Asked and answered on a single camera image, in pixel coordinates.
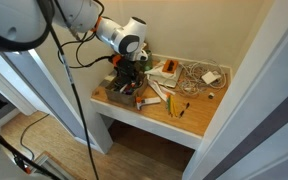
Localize white power adapter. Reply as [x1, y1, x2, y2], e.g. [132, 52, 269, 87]
[201, 70, 222, 85]

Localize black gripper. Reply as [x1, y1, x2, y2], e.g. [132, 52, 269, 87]
[113, 56, 141, 86]

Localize black cable white label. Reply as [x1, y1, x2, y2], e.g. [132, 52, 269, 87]
[37, 0, 100, 180]

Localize white door dark stripe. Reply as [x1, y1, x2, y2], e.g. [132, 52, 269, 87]
[182, 0, 288, 180]

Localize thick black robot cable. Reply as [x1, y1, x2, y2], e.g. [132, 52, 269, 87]
[0, 121, 63, 180]

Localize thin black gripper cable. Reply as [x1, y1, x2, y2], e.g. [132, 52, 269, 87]
[57, 1, 118, 69]

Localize green bottle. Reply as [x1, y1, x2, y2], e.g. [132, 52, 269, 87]
[142, 49, 154, 72]

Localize black floor cable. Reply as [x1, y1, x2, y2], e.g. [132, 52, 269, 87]
[19, 113, 51, 161]

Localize white cable bundle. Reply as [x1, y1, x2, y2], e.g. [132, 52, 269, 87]
[176, 59, 228, 98]

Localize brown cardboard box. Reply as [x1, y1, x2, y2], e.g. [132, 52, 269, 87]
[104, 73, 149, 108]

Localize metal frame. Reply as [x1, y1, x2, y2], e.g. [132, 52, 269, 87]
[28, 151, 77, 180]

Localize orange and black box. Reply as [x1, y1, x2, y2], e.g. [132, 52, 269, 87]
[161, 59, 180, 74]

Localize black ballpoint pen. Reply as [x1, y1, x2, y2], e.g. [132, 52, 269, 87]
[179, 102, 191, 118]

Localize wooden shelf white trim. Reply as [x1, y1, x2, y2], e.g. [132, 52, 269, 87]
[89, 53, 233, 151]

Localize green pencil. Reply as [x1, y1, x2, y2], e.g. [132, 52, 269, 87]
[166, 96, 172, 115]

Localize yellow pencil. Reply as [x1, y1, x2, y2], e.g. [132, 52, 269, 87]
[169, 95, 176, 118]
[172, 96, 179, 118]

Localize white crumpled papers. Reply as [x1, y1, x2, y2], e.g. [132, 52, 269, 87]
[144, 60, 182, 101]

